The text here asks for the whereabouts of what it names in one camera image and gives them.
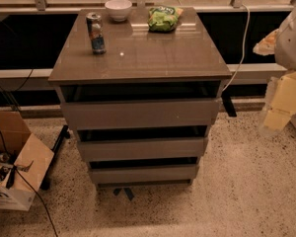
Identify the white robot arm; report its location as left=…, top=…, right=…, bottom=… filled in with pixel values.
left=254, top=6, right=296, bottom=136

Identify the black stand leg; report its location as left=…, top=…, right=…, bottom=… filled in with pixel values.
left=221, top=91, right=237, bottom=118
left=40, top=125, right=70, bottom=191

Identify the grey bottom drawer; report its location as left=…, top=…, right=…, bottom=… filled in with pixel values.
left=89, top=164, right=199, bottom=184

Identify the white bowl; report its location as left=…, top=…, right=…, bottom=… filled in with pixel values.
left=105, top=0, right=132, bottom=22

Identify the white cable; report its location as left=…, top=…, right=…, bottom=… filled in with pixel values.
left=221, top=3, right=251, bottom=93

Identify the grey drawer cabinet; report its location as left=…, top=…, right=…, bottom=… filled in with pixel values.
left=49, top=8, right=231, bottom=188

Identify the grey top drawer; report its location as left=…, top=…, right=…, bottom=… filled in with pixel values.
left=61, top=100, right=220, bottom=130

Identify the black stand leg left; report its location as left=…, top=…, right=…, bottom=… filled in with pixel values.
left=40, top=125, right=70, bottom=191

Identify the grey drawer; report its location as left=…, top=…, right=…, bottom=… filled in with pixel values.
left=61, top=100, right=220, bottom=130
left=77, top=138, right=208, bottom=162
left=89, top=164, right=199, bottom=184

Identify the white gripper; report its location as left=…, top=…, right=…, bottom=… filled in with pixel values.
left=253, top=30, right=296, bottom=136

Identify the open cardboard box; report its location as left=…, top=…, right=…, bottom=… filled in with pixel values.
left=0, top=112, right=53, bottom=211

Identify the green chip bag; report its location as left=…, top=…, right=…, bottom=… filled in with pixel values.
left=148, top=6, right=184, bottom=33

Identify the black stand leg right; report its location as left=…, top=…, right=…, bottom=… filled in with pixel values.
left=221, top=91, right=237, bottom=118

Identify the blue drink can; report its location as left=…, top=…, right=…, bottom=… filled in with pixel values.
left=86, top=12, right=106, bottom=54

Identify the grey middle drawer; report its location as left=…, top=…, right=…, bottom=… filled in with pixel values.
left=77, top=138, right=208, bottom=162

